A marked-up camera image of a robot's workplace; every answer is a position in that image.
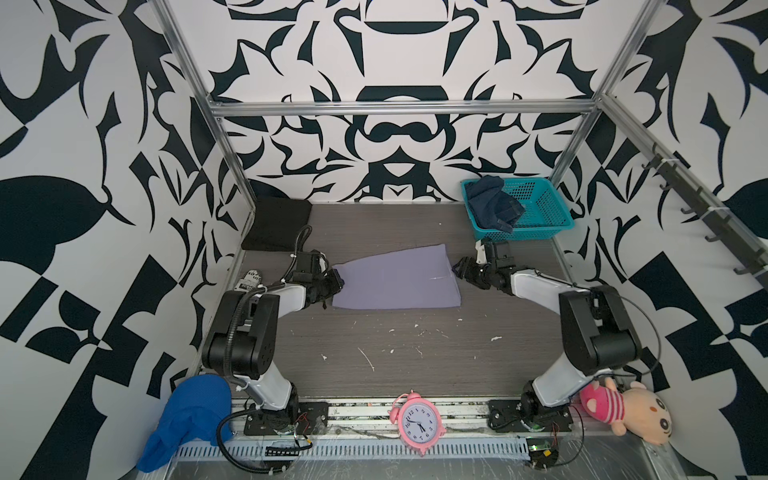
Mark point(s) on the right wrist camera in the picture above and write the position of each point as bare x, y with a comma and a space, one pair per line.
481, 256

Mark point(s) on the black wall hook rack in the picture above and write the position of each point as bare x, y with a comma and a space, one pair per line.
701, 203

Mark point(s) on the teal plastic basket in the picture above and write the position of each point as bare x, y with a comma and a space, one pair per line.
545, 213

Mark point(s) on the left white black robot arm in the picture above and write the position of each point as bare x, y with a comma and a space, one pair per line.
241, 343

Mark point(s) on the white slotted cable duct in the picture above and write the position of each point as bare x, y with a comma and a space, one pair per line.
506, 448

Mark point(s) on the pink plush pig toy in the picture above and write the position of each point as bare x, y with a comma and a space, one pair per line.
636, 410

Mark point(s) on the dark navy garment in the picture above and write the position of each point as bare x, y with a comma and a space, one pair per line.
491, 206

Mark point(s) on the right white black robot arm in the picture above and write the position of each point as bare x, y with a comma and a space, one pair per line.
598, 336

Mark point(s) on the black skirt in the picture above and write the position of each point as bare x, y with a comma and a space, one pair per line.
276, 224

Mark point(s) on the blue cloth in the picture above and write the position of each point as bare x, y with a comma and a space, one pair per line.
193, 412

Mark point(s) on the small green circuit board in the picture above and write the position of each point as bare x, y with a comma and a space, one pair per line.
543, 454

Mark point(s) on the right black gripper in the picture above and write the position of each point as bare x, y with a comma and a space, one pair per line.
466, 269

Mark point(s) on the pink alarm clock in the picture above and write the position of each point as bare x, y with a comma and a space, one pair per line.
418, 421

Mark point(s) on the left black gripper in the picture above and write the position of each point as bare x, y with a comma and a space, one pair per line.
336, 283

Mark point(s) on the purple grey skirt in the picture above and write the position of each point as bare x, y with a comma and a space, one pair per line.
418, 278

